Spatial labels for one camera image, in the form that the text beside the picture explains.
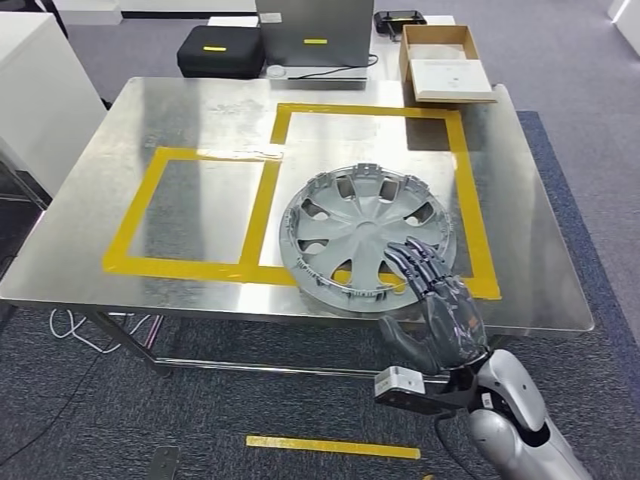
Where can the dark flat plate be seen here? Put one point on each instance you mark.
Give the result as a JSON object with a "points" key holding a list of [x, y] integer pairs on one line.
{"points": [[162, 464]]}

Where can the white furniture block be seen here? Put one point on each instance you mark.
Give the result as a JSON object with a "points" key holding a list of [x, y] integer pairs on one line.
{"points": [[625, 16]]}

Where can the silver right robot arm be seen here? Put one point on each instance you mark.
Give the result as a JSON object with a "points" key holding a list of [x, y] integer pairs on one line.
{"points": [[510, 424]]}

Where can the yellow tape outline on workbench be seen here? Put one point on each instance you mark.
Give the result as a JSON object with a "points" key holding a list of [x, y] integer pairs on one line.
{"points": [[260, 212]]}

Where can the angled yellow floor tape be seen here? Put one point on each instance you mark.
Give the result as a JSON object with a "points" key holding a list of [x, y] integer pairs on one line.
{"points": [[330, 447]]}

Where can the silver plastic wheel hubcap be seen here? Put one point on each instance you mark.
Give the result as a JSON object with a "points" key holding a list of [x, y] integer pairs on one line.
{"points": [[360, 232]]}

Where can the white round puck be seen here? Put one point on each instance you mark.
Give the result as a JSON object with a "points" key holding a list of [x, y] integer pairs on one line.
{"points": [[276, 71]]}

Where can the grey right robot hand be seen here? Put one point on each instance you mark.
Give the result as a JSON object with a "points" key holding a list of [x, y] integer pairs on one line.
{"points": [[452, 324]]}

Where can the flat white box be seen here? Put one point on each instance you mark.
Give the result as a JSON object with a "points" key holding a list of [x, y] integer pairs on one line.
{"points": [[452, 79]]}

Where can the stainless steel workbench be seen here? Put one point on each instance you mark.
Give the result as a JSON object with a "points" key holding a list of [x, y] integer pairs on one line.
{"points": [[200, 218]]}

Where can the grey laptop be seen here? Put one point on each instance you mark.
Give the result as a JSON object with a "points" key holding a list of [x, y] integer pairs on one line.
{"points": [[315, 26]]}

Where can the black zip case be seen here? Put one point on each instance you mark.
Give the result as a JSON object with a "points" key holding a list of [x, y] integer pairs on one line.
{"points": [[220, 56]]}

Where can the brown cardboard box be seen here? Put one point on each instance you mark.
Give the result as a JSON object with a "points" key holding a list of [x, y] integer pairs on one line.
{"points": [[440, 36]]}

